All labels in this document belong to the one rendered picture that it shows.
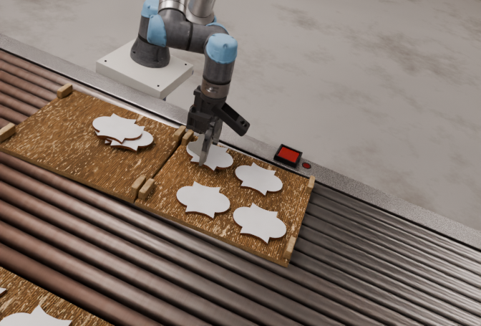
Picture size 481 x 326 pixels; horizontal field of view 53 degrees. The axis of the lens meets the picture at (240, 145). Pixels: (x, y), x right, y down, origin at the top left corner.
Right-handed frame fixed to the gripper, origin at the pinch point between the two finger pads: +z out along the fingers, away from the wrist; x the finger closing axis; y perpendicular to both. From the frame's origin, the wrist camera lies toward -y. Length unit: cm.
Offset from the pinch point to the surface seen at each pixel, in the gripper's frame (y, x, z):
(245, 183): -12.8, 4.7, 1.8
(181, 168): 5.4, 7.3, 2.2
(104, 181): 19.9, 23.3, 1.7
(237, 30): 79, -321, 95
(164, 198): 4.2, 21.0, 2.2
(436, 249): -69, -2, 6
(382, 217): -53, -8, 6
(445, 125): -124, -276, 101
